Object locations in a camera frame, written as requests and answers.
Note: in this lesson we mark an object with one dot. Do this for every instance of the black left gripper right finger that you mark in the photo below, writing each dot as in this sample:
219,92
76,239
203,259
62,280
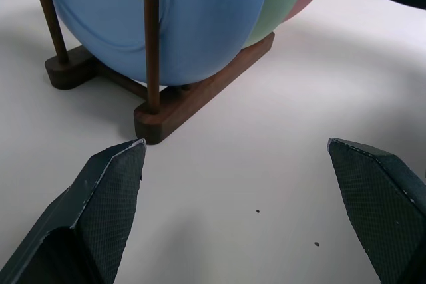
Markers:
376,204

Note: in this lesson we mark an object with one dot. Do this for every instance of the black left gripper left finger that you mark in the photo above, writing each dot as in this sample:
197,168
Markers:
110,197

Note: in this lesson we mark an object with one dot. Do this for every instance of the blue plate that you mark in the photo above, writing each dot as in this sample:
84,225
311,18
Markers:
116,8

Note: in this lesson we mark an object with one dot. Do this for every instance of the wooden dish rack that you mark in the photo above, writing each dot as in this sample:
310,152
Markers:
199,97

